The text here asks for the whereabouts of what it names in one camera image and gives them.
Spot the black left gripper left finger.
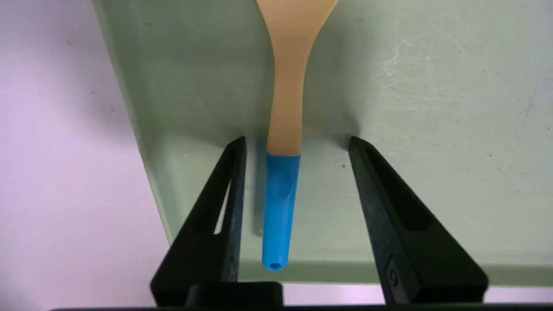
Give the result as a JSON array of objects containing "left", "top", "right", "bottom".
[{"left": 150, "top": 136, "right": 247, "bottom": 306}]

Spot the light green plastic tray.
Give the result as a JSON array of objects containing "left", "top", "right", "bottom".
[{"left": 92, "top": 0, "right": 553, "bottom": 288}]

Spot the yellow spoon with blue handle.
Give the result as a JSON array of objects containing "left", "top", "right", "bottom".
[{"left": 256, "top": 0, "right": 340, "bottom": 271}]

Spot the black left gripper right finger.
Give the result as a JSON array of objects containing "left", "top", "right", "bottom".
[{"left": 348, "top": 136, "right": 489, "bottom": 305}]

